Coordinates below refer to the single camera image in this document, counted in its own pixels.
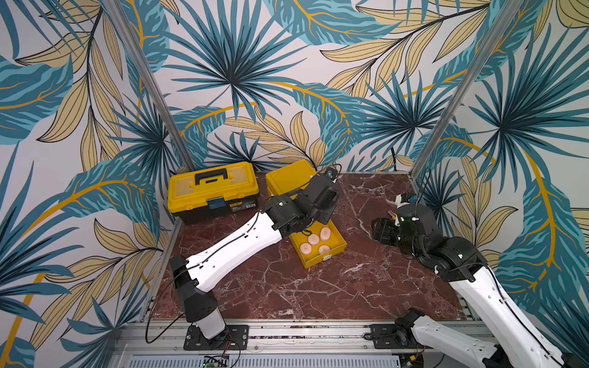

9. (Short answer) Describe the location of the pink oval earphone case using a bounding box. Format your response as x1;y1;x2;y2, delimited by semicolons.
320;226;331;242

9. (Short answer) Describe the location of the yellow bottom drawer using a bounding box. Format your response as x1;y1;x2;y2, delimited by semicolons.
289;220;348;268

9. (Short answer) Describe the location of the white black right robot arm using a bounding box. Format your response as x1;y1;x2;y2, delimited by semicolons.
371;202;585;367

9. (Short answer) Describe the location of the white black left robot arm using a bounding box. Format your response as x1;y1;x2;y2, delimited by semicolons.
169;167;341;340

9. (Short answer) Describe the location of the yellow plastic drawer cabinet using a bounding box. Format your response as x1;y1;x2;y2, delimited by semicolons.
266;159;317;196

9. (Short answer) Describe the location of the yellow black plastic toolbox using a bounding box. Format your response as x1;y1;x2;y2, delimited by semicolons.
167;162;259;225

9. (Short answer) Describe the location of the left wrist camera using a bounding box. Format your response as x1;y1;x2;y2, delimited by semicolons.
321;166;340;182

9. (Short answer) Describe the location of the right aluminium frame post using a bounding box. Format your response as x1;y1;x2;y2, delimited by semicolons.
410;1;524;181

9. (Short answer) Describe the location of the aluminium frame post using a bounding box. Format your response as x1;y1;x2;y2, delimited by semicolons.
410;1;524;181
104;0;197;171

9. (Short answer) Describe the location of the left aluminium frame post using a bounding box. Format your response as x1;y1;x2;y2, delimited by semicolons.
104;0;197;171

